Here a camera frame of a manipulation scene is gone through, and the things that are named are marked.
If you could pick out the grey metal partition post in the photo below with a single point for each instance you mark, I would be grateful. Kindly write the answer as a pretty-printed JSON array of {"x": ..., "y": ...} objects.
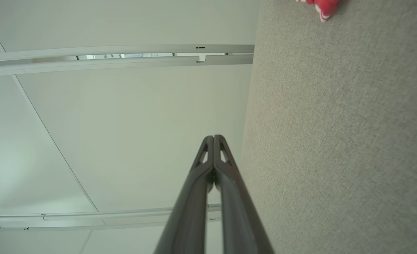
[
  {"x": 123, "y": 65},
  {"x": 88, "y": 216}
]

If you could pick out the grey fabric sofa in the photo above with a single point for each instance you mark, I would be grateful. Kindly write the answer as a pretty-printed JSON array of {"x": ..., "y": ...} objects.
[{"x": 335, "y": 141}]

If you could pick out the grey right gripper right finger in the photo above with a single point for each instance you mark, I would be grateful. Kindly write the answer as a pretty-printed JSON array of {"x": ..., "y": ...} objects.
[{"x": 240, "y": 218}]

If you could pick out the red white Bulls 23 garment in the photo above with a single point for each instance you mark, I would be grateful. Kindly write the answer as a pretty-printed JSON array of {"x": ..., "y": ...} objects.
[{"x": 326, "y": 6}]

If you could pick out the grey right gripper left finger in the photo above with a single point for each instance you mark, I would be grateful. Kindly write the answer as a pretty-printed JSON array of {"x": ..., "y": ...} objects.
[{"x": 190, "y": 211}]

